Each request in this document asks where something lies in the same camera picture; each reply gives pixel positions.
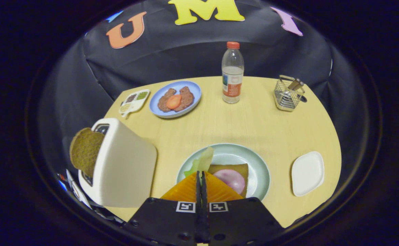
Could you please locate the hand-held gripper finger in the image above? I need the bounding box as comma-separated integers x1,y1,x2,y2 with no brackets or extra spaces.
201,171,285,246
122,171,203,246

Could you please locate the green lettuce leaf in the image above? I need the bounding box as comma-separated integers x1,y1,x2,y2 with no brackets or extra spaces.
184,146,214,178

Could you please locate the dark brown bread slice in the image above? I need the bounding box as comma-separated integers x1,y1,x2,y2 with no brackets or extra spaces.
69,127,105,178

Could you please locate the pink ham slice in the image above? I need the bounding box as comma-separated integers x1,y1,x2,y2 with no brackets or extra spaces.
223,169,246,194

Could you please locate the brown toast slice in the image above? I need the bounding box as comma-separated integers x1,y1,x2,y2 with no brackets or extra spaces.
207,163,249,198

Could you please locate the pale green round plate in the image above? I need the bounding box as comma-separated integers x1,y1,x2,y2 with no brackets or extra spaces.
176,143,271,201

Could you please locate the white toaster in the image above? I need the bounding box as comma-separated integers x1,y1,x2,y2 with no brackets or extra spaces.
78,118,158,208

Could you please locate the red tomato slice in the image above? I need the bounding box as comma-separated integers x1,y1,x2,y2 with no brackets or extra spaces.
166,94,182,110

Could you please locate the white square plate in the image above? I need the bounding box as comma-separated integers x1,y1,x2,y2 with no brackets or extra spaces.
291,151,325,197

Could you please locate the blue round plate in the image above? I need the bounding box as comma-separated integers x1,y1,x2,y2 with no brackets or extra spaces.
149,81,202,119

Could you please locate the white divided spice tray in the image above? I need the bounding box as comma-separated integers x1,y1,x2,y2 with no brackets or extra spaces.
119,89,150,118

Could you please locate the clear bottle with red cap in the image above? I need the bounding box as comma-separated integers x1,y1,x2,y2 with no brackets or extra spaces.
222,42,244,104

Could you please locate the white printed card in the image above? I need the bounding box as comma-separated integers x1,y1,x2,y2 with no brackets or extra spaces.
66,170,92,209

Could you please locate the wire mesh cutlery basket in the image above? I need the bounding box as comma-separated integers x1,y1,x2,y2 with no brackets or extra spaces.
274,75,307,112

